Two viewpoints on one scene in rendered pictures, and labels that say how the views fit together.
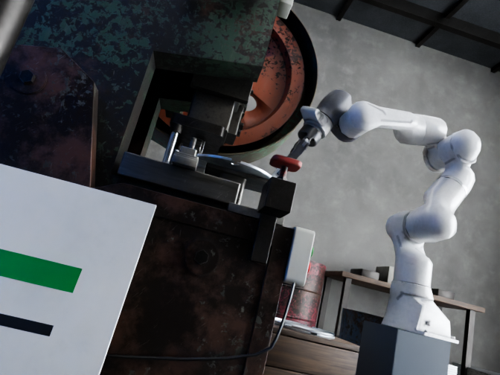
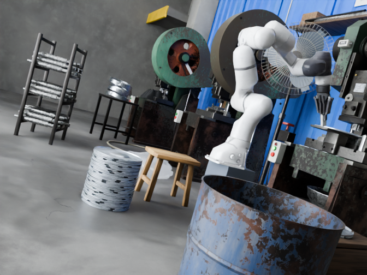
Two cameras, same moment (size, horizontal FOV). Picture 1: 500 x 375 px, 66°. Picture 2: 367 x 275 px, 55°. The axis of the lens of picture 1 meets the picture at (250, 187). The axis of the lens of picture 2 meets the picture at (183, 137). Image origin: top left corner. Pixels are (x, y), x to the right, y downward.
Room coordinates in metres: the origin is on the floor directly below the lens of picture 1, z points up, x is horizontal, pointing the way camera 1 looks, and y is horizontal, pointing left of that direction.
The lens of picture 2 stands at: (2.87, -1.41, 0.66)
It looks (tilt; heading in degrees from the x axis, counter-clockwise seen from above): 5 degrees down; 162
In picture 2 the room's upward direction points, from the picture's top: 16 degrees clockwise
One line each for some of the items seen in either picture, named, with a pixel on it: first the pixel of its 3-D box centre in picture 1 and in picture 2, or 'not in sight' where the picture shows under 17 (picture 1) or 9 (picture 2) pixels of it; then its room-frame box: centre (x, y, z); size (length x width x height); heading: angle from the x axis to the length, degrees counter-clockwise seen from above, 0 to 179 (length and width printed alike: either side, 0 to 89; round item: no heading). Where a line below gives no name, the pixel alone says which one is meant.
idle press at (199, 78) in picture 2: not in sight; (182, 94); (-2.35, 0.10, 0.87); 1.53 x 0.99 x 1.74; 99
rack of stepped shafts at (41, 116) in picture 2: not in sight; (51, 90); (-0.75, -1.64, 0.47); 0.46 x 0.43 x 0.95; 76
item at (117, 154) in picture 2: not in sight; (118, 154); (0.84, -1.10, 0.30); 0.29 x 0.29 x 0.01
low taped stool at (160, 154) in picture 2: not in sight; (166, 176); (0.53, -0.68, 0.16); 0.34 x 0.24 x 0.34; 100
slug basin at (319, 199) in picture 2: not in sight; (332, 202); (1.16, 0.20, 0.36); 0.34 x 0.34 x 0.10
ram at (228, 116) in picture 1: (223, 94); (363, 94); (1.17, 0.16, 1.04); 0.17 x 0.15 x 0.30; 96
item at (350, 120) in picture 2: (196, 139); (359, 124); (1.16, 0.20, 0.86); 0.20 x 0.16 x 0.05; 6
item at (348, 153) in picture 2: (180, 196); (348, 154); (1.16, 0.20, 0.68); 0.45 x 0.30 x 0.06; 6
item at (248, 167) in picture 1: (230, 173); (339, 131); (1.18, 0.07, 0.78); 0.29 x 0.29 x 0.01
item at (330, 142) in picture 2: (239, 197); (330, 141); (1.18, 0.02, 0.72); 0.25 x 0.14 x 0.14; 96
